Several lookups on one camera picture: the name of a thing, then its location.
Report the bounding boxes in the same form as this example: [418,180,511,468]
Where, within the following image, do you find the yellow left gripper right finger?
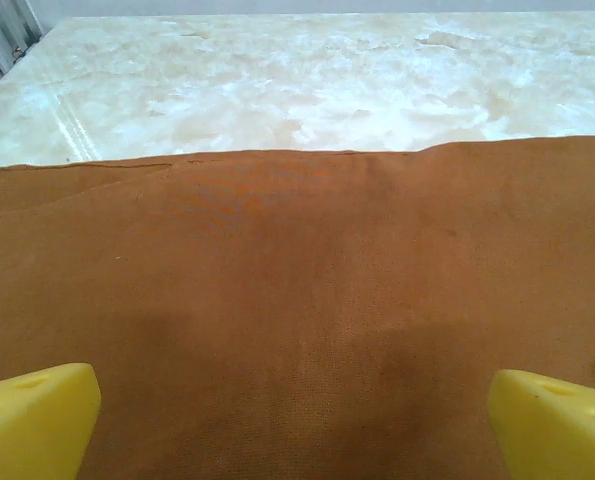
[487,368,595,480]

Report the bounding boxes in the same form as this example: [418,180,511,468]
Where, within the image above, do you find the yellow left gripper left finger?
[0,363,102,480]

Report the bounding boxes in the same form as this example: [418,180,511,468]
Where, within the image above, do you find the brown long pants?
[0,135,595,480]

